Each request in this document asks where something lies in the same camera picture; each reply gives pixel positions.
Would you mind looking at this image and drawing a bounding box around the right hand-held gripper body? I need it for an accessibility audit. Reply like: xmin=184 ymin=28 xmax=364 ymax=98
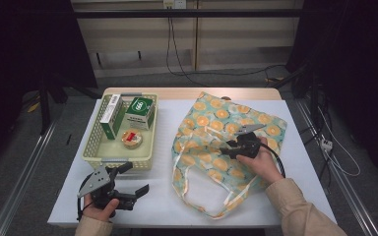
xmin=232 ymin=123 xmax=268 ymax=159

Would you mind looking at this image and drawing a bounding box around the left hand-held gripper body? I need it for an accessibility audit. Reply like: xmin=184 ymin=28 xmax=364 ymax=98
xmin=77 ymin=165 xmax=136 ymax=210

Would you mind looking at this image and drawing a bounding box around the pale yellow perforated plastic basket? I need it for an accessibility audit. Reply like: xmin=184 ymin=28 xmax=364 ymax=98
xmin=81 ymin=92 xmax=160 ymax=171

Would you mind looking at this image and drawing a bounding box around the orange slice print tote bag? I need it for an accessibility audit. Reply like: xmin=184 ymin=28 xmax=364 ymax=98
xmin=171 ymin=91 xmax=288 ymax=220

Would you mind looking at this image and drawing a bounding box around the long white green medicine box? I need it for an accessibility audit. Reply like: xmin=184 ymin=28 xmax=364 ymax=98
xmin=99 ymin=93 xmax=127 ymax=141

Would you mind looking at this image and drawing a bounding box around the square green white medicine box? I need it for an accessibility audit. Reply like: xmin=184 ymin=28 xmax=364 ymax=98
xmin=123 ymin=96 xmax=157 ymax=131

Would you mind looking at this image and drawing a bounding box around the person's right hand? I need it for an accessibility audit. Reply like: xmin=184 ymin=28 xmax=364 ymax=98
xmin=235 ymin=136 xmax=284 ymax=185

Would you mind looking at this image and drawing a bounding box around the person's left hand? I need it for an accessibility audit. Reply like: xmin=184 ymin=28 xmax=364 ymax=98
xmin=82 ymin=198 xmax=120 ymax=223

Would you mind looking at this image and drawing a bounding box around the black stand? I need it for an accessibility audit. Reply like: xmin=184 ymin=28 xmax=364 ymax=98
xmin=37 ymin=73 xmax=99 ymax=136

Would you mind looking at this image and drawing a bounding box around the long beige background desk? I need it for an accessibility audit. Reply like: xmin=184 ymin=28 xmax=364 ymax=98
xmin=70 ymin=0 xmax=304 ymax=80

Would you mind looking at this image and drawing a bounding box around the left hand-held gripper cable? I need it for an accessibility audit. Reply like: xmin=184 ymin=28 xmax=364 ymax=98
xmin=76 ymin=175 xmax=93 ymax=221

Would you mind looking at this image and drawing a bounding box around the hand-held gripper cable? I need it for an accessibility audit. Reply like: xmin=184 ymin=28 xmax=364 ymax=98
xmin=76 ymin=175 xmax=93 ymax=221
xmin=259 ymin=142 xmax=286 ymax=180

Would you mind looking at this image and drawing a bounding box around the right hand-held gripper cable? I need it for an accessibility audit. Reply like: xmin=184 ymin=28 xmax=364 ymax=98
xmin=259 ymin=142 xmax=286 ymax=180

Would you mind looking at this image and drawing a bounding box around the aluminium floor rail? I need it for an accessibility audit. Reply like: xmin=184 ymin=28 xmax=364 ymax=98
xmin=0 ymin=121 xmax=58 ymax=236
xmin=293 ymin=97 xmax=378 ymax=236

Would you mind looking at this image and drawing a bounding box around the white floor cable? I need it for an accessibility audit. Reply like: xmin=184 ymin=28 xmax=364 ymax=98
xmin=318 ymin=107 xmax=362 ymax=178

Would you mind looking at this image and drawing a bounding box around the black power cable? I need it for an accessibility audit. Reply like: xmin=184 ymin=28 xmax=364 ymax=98
xmin=165 ymin=8 xmax=286 ymax=88

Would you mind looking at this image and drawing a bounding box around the white wall socket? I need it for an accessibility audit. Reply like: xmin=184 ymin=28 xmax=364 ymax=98
xmin=162 ymin=0 xmax=187 ymax=10

